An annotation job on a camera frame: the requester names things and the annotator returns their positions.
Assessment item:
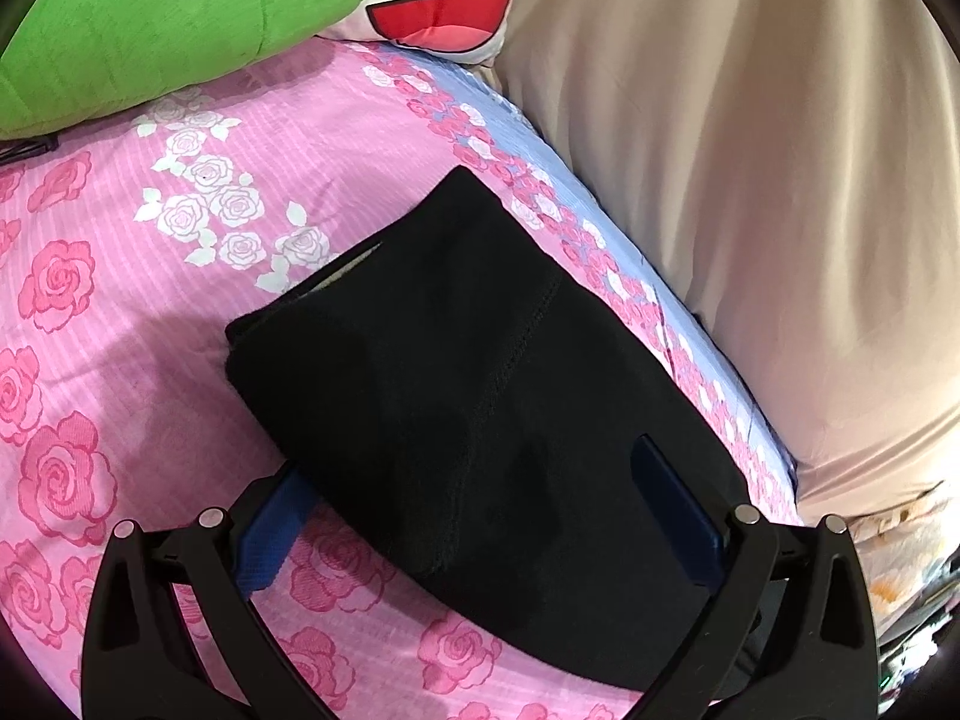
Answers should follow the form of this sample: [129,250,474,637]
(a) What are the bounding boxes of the patterned cloth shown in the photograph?
[855,480,960,638]

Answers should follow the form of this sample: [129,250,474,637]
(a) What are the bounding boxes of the green plush pillow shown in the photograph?
[0,0,391,142]

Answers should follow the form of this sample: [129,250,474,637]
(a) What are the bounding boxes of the small black object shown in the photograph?
[0,136,59,162]

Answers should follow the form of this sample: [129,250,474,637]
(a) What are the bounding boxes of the beige cloth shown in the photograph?
[491,0,960,518]

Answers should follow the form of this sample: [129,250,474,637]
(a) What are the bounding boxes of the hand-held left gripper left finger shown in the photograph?
[79,461,355,720]

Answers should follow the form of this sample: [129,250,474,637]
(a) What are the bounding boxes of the white cartoon face pillow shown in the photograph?
[322,0,537,67]

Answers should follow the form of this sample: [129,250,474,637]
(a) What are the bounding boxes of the black pants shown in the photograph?
[225,165,807,695]

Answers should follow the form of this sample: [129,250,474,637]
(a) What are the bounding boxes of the pink floral bed sheet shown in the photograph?
[0,37,807,720]

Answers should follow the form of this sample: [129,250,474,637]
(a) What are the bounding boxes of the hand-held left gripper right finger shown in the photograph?
[628,433,882,720]

